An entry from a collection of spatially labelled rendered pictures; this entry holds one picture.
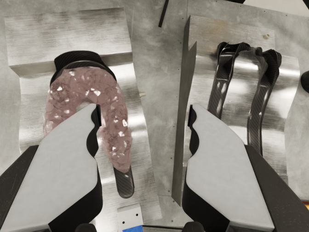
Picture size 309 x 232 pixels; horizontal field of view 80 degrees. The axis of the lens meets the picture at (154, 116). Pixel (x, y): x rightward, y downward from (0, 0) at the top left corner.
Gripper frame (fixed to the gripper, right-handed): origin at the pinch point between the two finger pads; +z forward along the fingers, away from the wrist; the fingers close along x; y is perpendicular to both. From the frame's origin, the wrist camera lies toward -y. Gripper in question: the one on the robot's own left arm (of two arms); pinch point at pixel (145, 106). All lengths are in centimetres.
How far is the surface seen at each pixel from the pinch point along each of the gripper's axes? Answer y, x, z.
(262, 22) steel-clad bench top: 0, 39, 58
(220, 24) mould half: 0, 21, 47
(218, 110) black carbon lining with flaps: 16.6, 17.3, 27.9
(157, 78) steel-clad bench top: 13.4, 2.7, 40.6
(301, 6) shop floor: -3, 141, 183
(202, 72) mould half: 7.8, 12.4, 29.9
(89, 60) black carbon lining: 6.9, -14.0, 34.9
